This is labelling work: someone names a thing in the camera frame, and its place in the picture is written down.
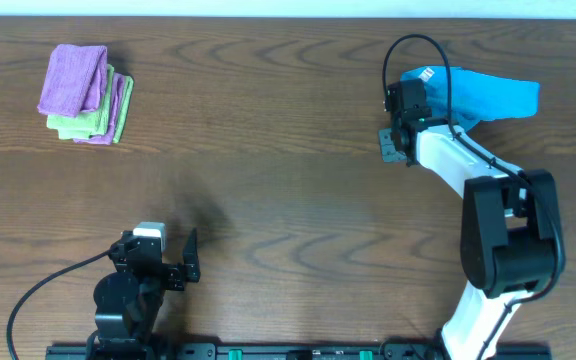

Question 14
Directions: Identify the blue microfiber cloth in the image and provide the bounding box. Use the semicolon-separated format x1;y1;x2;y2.
400;66;540;132

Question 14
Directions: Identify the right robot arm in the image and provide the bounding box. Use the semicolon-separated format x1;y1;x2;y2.
381;115;565;359

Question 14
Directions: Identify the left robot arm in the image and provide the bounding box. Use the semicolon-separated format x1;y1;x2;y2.
84;222;201;359

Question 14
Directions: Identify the lower purple folded cloth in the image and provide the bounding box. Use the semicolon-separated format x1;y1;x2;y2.
74;73;125;145

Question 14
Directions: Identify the purple folded cloth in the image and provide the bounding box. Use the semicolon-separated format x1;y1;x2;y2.
74;73;125;145
37;44;108;118

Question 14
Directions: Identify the upper green folded cloth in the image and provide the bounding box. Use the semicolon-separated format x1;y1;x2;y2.
46;64;115;140

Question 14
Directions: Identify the green folded cloth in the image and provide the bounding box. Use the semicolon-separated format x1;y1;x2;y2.
46;64;115;140
112;76;134;143

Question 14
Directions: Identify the bottom green folded cloth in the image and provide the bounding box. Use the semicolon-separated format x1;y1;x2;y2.
112;76;134;143

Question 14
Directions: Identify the top purple folded cloth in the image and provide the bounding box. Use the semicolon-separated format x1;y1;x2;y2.
37;44;108;118

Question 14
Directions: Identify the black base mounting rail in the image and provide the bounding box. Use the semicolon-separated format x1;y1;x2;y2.
45;341;553;360

